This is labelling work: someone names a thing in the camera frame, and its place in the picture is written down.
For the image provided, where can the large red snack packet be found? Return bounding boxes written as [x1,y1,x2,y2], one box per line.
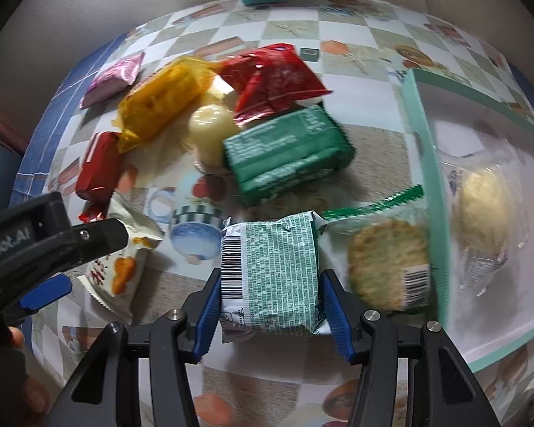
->
[218,43,332,125]

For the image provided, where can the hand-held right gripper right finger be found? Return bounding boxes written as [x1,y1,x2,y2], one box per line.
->
[318,269,501,427]

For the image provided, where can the small red candy packet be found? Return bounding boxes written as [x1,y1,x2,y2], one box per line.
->
[75,131,122,223]

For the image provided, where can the white box with mint rim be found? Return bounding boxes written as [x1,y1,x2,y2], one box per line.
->
[400,69,534,372]

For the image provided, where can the white packet with orange print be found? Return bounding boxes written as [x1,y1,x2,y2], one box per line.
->
[78,191,164,325]

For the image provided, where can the person's left hand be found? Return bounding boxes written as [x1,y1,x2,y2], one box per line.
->
[0,326,52,427]

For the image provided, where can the yellow snack packet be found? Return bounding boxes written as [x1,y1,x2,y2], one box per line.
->
[111,56,223,154]

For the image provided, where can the green and white snack packet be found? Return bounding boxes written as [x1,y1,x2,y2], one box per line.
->
[220,211,329,343]

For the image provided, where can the round pastry in clear packet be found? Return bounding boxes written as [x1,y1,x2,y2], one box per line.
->
[440,147,530,294]

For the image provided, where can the white bun in clear packet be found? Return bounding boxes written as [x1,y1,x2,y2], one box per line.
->
[188,78,241,174]

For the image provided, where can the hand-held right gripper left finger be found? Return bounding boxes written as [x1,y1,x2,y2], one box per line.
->
[49,269,223,427]

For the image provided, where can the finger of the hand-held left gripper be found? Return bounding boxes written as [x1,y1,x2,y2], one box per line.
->
[72,217,131,270]
[2,273,74,326]

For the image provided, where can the round cracker packet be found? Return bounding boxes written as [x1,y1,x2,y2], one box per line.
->
[323,184,432,314]

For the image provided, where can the pink snack packet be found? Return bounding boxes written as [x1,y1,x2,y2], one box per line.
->
[79,51,145,110]

